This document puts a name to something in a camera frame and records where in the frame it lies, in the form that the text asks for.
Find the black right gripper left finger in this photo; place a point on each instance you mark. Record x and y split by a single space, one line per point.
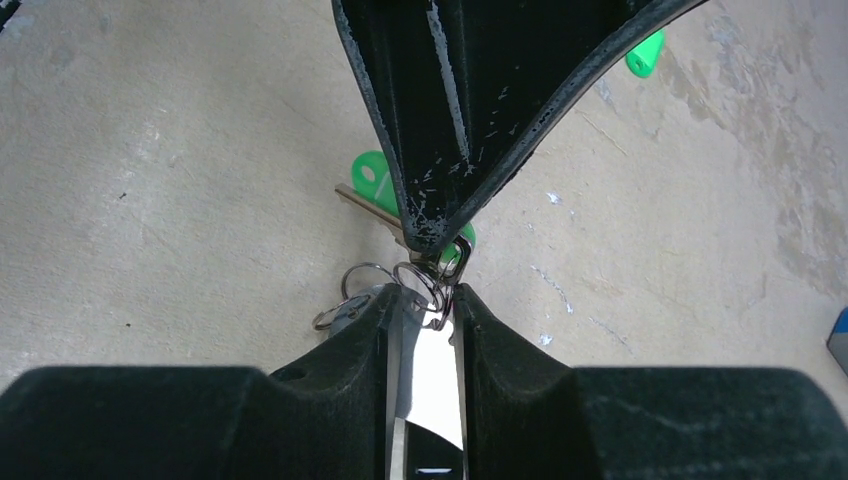
327 415

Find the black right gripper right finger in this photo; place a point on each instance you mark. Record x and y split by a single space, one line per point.
526 415

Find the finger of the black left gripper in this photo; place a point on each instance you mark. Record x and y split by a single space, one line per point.
461 93

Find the green key tag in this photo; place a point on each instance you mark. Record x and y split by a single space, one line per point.
370 176

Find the green tag key on table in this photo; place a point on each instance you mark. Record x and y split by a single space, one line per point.
643 58

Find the blue eraser block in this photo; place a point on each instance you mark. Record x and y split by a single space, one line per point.
837 342

